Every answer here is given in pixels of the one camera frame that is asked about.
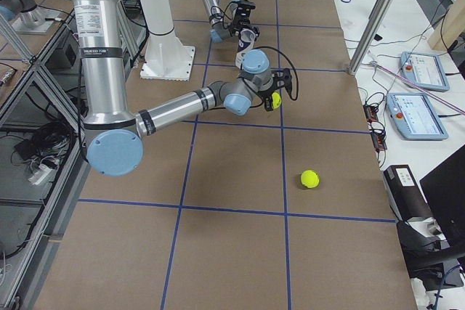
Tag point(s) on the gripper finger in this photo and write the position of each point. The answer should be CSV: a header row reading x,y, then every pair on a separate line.
x,y
234,31
256,33
268,103

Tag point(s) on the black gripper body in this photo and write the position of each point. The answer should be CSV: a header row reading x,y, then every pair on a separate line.
x,y
266,94
239,22

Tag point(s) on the yellow tennis ball with lettering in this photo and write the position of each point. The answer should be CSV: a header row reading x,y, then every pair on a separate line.
x,y
276,100

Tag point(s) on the white blue tennis ball can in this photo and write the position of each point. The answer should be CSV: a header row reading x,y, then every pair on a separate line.
x,y
244,48

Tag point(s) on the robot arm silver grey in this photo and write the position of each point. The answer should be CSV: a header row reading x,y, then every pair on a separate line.
x,y
114,134
219,27

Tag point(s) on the small orange black circuit device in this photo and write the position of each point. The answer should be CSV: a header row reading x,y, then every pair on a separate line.
x,y
376,128

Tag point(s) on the lower teach pendant tablet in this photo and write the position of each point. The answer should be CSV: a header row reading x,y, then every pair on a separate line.
x,y
414,117

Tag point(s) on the teach pendant tablet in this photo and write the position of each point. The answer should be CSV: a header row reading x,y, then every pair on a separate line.
x,y
424,70
414,117

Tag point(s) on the upper teach pendant tablet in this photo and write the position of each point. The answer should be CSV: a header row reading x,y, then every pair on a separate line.
x,y
424,70

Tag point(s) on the black box with white label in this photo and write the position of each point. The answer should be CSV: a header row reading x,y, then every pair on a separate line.
x,y
405,196

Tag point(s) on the black computer monitor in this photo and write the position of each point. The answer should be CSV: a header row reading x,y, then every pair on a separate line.
x,y
443,188

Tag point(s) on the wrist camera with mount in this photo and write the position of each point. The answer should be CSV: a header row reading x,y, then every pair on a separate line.
x,y
244,8
282,79

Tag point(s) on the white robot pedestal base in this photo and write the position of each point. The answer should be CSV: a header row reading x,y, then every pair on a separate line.
x,y
166,57

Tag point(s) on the aluminium frame post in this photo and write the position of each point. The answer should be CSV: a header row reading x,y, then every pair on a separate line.
x,y
374,21

